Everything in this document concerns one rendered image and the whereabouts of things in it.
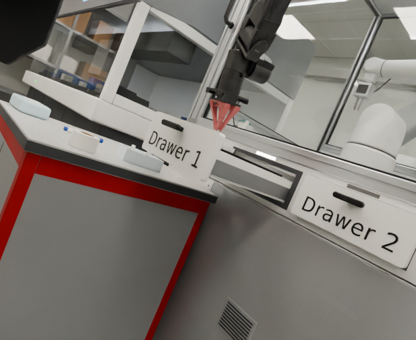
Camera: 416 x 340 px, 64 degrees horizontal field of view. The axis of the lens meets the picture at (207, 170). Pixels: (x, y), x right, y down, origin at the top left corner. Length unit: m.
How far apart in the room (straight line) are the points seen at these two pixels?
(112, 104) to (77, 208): 0.79
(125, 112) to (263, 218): 0.90
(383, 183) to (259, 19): 0.46
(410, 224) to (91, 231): 0.74
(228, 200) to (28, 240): 0.57
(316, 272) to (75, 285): 0.62
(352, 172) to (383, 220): 0.14
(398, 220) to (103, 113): 1.23
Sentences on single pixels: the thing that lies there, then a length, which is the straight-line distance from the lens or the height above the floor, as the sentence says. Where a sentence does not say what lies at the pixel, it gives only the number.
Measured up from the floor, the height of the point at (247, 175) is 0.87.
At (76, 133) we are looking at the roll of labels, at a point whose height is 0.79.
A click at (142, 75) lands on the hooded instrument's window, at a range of 1.66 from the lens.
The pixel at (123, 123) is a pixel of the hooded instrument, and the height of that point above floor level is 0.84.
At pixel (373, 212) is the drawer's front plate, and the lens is 0.82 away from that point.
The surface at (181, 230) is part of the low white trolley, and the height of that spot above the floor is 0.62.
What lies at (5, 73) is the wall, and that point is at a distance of 4.87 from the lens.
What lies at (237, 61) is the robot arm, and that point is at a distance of 0.87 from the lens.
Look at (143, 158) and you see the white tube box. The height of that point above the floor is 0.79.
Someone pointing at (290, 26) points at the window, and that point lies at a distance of 1.23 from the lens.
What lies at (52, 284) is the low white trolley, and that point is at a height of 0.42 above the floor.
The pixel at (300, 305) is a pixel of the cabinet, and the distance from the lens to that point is 0.90.
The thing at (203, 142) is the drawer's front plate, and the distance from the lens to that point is 0.73.
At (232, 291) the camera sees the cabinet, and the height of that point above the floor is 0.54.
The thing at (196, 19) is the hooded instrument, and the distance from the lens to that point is 1.78.
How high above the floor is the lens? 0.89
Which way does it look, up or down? 3 degrees down
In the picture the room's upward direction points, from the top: 23 degrees clockwise
